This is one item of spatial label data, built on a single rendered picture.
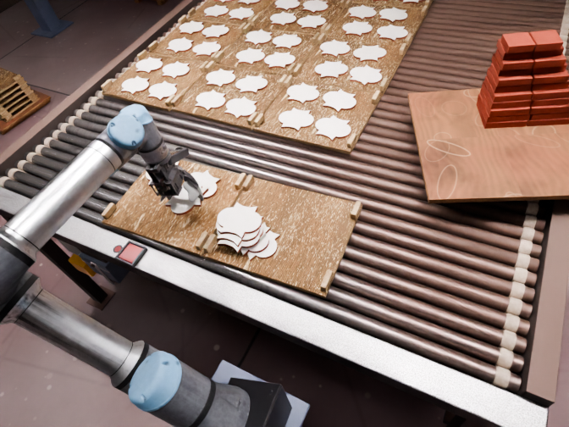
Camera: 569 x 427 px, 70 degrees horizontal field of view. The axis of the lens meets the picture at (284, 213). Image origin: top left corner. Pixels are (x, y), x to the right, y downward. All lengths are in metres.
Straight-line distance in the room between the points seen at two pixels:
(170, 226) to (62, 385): 1.29
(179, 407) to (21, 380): 1.75
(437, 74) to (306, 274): 1.09
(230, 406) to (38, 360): 1.76
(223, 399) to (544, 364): 0.74
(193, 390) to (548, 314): 0.87
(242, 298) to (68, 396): 1.41
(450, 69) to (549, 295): 1.06
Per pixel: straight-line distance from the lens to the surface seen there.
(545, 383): 1.16
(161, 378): 0.92
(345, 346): 1.13
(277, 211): 1.35
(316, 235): 1.28
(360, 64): 1.95
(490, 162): 1.38
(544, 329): 1.22
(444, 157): 1.37
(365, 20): 2.28
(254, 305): 1.21
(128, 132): 0.95
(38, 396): 2.53
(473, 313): 1.22
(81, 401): 2.40
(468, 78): 1.92
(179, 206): 1.32
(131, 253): 1.42
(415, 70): 1.94
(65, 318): 1.03
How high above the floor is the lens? 1.98
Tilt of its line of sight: 51 degrees down
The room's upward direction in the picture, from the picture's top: 12 degrees counter-clockwise
